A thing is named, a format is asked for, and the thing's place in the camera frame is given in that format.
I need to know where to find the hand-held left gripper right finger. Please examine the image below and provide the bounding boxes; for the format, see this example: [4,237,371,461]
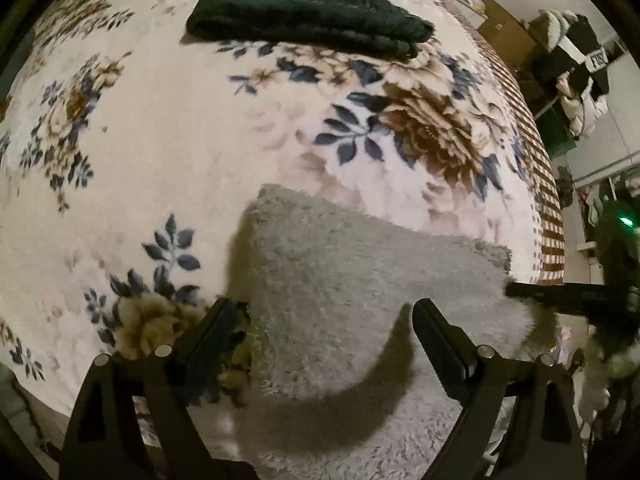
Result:
[411,298,587,480]

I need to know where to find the dark green slippers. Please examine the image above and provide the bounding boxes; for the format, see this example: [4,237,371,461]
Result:
[556,165,576,208]

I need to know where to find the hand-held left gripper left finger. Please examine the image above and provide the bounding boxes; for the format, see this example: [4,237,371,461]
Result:
[59,297,261,480]

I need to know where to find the dark folded pants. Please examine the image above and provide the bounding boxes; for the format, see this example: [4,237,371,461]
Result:
[186,0,435,60]

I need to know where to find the chair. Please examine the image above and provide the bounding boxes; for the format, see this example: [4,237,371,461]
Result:
[520,10,611,128]

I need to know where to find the brown checked bed sheet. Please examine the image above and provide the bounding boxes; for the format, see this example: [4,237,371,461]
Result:
[415,0,566,283]

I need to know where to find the black and white jacket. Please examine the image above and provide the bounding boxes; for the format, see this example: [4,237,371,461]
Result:
[530,12,611,101]

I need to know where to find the white wardrobe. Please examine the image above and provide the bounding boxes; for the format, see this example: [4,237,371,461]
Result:
[570,35,640,261]

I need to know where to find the white clothes pile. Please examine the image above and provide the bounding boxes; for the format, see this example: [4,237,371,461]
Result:
[557,72,608,138]

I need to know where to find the large cardboard box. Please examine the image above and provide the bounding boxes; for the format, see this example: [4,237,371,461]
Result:
[475,0,536,68]

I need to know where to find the green storage box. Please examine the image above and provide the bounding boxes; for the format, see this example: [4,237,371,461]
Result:
[537,110,576,156]

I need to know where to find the grey fuzzy towel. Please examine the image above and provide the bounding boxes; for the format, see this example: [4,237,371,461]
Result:
[227,184,556,480]

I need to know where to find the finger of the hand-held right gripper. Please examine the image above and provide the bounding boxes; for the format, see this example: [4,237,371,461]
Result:
[505,282,626,318]

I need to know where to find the floral bed blanket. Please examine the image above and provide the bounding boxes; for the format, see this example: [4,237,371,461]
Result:
[0,0,566,456]

